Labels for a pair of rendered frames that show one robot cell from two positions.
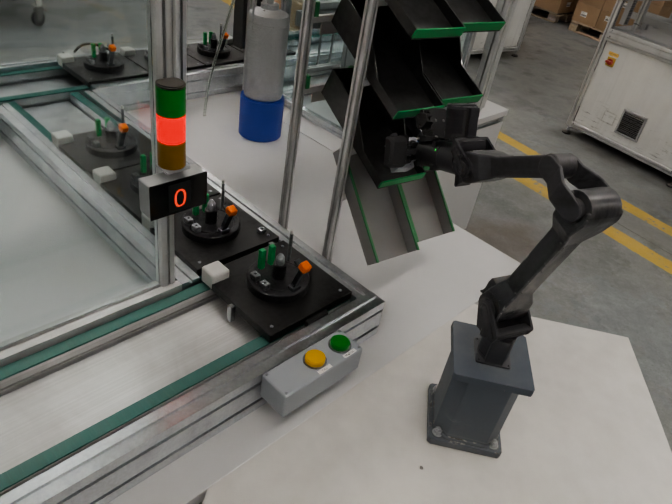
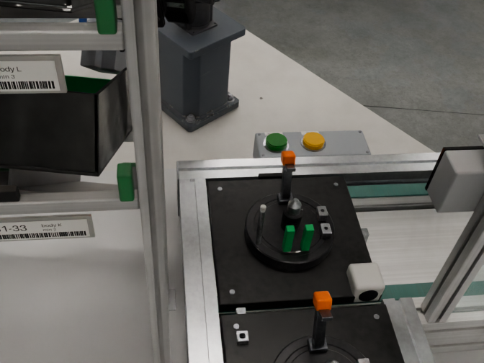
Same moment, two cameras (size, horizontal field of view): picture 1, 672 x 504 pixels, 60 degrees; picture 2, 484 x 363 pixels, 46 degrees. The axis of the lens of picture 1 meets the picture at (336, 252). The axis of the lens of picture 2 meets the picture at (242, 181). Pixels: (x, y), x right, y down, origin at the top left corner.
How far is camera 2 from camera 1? 1.54 m
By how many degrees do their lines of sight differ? 90
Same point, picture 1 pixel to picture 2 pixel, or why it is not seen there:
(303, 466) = not seen: hidden behind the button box
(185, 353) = (424, 237)
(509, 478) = not seen: hidden behind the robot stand
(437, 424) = (227, 98)
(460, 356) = (225, 32)
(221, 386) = (413, 166)
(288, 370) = (344, 146)
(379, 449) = (281, 119)
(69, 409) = not seen: outside the picture
